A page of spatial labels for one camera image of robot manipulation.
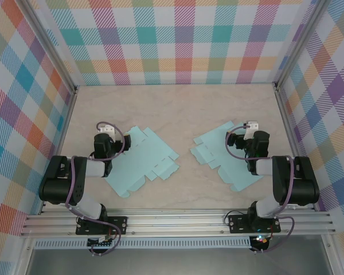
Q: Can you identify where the light blue paper box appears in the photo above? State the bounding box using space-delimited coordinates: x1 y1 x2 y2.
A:
104 125 181 198
190 120 264 193

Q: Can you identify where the small controller board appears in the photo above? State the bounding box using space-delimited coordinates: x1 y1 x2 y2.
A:
87 237 115 248
251 234 269 245

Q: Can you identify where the grey metal shelf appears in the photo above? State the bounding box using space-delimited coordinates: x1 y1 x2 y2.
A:
25 247 333 275

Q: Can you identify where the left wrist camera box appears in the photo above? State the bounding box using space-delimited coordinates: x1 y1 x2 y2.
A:
99 124 116 136

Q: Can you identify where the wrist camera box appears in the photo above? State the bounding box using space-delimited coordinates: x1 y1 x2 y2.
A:
244 120 260 140
99 124 116 136

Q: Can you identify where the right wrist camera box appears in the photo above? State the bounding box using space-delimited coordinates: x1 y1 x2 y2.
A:
244 120 260 140

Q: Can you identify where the aluminium side rail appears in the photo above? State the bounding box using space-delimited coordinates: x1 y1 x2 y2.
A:
39 85 79 215
274 82 318 212

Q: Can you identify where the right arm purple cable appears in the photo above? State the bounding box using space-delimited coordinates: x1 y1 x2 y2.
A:
225 123 295 254

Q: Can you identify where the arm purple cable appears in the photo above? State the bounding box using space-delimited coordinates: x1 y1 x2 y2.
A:
225 123 295 254
65 121 126 257

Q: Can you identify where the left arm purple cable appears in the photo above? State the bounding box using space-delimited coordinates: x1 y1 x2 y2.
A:
65 121 126 257

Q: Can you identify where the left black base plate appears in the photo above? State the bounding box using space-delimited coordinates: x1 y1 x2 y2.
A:
75 216 129 236

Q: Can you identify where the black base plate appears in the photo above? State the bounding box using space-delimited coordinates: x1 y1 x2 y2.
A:
228 213 282 234
75 216 129 236

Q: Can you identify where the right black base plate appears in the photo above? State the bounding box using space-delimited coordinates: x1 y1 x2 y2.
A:
228 213 282 234

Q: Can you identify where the long aluminium base rail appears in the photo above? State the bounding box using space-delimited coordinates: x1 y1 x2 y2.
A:
20 208 337 237

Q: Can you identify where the aluminium frame post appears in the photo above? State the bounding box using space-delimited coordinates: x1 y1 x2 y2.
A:
22 0 79 94
273 0 328 90

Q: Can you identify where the white slotted cable duct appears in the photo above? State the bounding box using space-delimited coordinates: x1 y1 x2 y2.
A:
34 236 252 249

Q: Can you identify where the aluminium frame leg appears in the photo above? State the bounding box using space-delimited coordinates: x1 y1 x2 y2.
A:
320 233 344 275
15 236 37 275

